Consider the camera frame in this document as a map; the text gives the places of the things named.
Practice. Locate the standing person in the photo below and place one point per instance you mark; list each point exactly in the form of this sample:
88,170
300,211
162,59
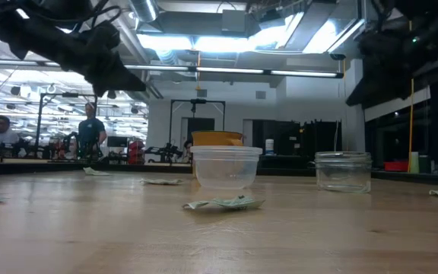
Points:
91,131

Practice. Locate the black workstation stand frame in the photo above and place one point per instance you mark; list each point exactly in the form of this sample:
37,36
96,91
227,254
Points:
68,94

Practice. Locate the white plastic bottle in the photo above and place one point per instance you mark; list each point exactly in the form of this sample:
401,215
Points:
269,147

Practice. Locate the red storage bin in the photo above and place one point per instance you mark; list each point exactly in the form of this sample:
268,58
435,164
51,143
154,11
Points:
395,166

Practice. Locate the amber yellow mug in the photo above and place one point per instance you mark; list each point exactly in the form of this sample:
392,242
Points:
215,139

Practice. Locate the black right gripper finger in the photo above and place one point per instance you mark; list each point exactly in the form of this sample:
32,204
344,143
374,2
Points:
382,74
378,89

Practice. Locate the clear glass jar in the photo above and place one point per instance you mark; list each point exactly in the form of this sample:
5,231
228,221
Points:
342,157

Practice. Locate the person behind bowl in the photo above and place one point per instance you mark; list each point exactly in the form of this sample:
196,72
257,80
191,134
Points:
188,146

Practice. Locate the black aluminium table frame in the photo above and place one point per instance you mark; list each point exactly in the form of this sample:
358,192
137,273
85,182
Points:
146,167

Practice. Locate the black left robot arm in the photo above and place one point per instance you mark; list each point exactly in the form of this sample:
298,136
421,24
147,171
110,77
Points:
21,30

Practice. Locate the black background robot arm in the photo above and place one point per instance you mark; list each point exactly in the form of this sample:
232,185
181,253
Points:
164,152

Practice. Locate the long linear ceiling light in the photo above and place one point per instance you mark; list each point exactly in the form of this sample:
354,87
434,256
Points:
230,70

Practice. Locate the clear plastic bowl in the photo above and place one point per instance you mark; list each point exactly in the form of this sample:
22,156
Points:
224,150

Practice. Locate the pale green cup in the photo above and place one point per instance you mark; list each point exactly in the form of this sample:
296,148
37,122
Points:
414,163

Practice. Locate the silver ceiling duct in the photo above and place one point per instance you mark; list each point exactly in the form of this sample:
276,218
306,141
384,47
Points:
145,9

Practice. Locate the black camera gantry frame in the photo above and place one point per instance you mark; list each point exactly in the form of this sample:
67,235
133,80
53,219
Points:
194,101

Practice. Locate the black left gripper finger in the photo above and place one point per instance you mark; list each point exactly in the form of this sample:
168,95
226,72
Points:
112,84
122,72

